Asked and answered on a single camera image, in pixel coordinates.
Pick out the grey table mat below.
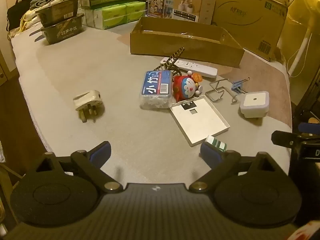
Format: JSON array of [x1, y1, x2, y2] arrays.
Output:
[[11, 22, 293, 180]]

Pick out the large cardboard box heart logo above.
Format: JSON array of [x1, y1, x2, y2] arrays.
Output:
[[200, 0, 289, 62]]

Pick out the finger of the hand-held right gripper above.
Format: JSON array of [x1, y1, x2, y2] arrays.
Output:
[[299, 122, 320, 133], [271, 130, 304, 148]]

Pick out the black bag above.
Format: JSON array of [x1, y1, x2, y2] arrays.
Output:
[[6, 0, 38, 32]]

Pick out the shallow cardboard tray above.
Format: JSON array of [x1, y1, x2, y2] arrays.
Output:
[[129, 17, 245, 68]]

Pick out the white booklet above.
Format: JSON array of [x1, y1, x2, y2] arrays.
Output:
[[169, 94, 230, 147]]

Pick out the white remote control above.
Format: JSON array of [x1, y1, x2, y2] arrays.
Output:
[[160, 57, 218, 78]]

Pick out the clear cotton swab box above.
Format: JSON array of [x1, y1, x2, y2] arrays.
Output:
[[139, 70, 173, 110]]

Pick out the green tissue pack bundle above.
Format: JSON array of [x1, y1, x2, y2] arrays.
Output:
[[84, 1, 147, 30]]

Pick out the dark lattice tower model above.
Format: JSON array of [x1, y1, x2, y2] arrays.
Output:
[[153, 46, 185, 74]]

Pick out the red blue cat figurine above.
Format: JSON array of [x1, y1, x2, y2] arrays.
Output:
[[173, 71, 204, 103]]

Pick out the small green white bottle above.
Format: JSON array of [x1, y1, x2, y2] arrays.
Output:
[[205, 134, 227, 153]]

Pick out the metal wire holder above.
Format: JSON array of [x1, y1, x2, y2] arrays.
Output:
[[205, 78, 248, 105]]

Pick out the white product box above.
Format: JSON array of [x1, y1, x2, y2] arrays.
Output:
[[172, 0, 216, 25]]

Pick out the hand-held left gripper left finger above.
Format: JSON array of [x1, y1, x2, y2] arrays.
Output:
[[35, 141, 123, 193]]

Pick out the white fan pole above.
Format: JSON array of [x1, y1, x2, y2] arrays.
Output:
[[289, 29, 313, 77]]

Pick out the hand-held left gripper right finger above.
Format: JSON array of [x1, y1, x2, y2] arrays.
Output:
[[189, 141, 283, 193]]

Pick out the yellowish plastic bags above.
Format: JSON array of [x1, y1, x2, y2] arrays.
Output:
[[19, 5, 42, 33]]

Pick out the white square night light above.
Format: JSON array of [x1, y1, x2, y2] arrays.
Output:
[[240, 91, 270, 119]]

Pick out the dark food bowl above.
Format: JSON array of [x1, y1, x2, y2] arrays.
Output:
[[40, 13, 85, 44], [36, 0, 80, 27]]

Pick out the yellow curtain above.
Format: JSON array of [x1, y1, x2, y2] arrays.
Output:
[[275, 0, 320, 105]]

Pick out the white plug adapter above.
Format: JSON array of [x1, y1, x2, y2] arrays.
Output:
[[73, 90, 103, 123]]

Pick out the blue binder clip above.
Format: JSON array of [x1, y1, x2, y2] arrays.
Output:
[[231, 77, 251, 94]]

